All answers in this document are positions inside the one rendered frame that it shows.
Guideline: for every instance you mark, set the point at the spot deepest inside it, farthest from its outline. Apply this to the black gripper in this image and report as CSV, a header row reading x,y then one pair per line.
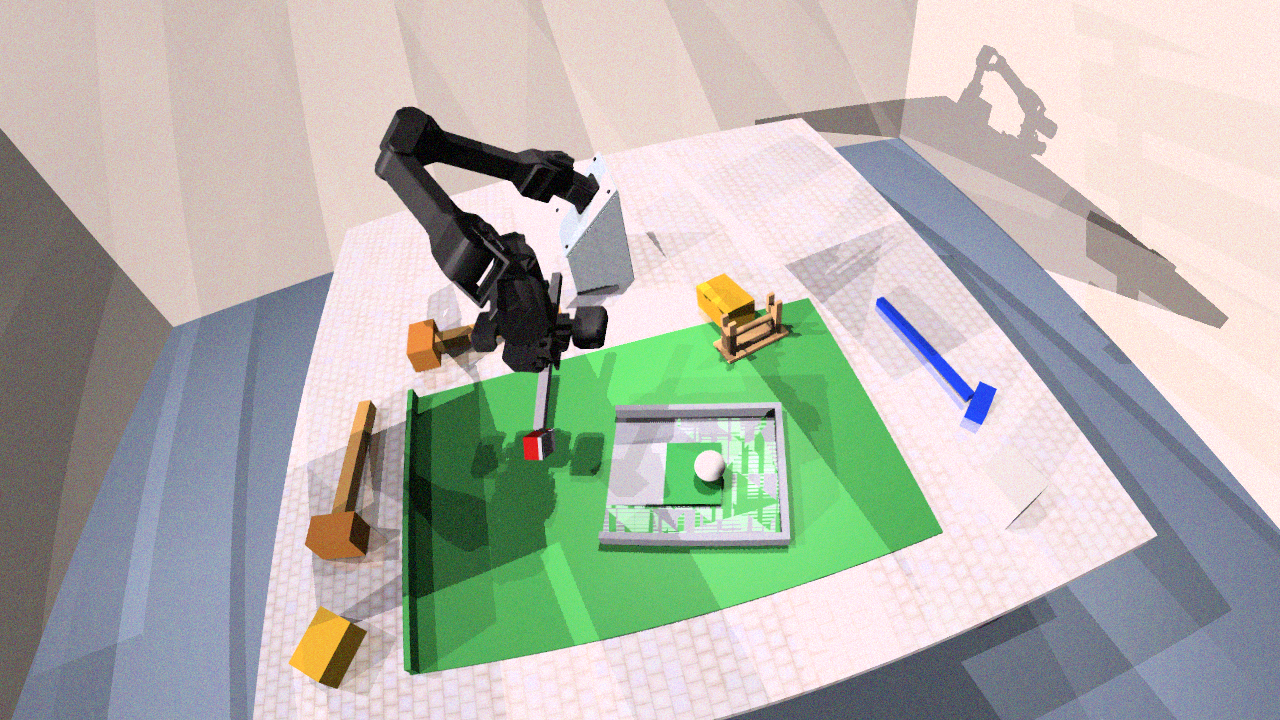
x,y
587,329

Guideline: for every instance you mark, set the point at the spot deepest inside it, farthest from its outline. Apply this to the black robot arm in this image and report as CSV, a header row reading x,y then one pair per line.
x,y
463,244

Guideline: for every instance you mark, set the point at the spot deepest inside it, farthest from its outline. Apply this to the blue golf putter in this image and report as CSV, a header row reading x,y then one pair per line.
x,y
983,396

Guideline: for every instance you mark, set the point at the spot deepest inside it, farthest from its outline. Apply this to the white ball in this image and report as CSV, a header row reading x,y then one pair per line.
x,y
709,465

